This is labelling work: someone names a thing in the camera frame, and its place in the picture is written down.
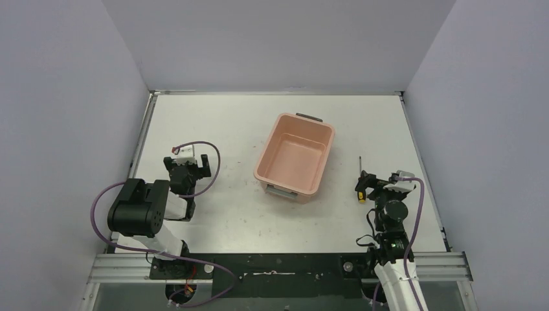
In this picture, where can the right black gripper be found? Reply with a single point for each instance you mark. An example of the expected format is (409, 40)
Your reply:
(373, 186)

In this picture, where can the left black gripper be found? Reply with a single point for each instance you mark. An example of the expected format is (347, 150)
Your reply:
(187, 168)

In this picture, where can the yellow black screwdriver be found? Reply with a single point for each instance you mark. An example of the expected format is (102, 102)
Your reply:
(361, 194)

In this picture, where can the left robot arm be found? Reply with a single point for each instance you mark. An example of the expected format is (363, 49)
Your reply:
(140, 209)

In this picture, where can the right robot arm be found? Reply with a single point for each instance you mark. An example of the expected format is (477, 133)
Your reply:
(391, 256)

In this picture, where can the pink plastic bin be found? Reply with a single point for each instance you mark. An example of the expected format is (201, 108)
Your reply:
(294, 157)

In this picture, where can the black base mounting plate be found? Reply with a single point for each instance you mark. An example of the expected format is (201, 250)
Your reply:
(271, 275)

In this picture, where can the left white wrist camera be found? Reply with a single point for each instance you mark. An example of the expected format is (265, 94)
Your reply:
(185, 154)

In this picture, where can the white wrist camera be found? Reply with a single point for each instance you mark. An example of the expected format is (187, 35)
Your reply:
(400, 182)
(185, 154)

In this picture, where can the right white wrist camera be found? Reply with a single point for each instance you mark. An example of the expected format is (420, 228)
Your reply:
(400, 182)

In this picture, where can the aluminium front rail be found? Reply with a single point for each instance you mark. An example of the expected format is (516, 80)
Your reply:
(132, 268)

